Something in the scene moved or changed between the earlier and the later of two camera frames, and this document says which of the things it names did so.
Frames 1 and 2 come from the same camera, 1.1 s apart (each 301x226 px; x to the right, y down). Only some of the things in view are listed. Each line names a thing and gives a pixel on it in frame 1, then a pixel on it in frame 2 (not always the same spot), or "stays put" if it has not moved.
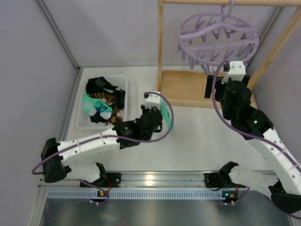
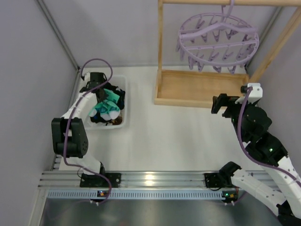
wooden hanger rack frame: (185, 88) stays put
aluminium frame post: (46, 11) stays put
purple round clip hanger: (208, 39) stays put
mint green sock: (166, 113) to (111, 95)
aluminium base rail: (142, 180) stays put
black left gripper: (154, 110) to (101, 93)
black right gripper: (209, 86) to (224, 103)
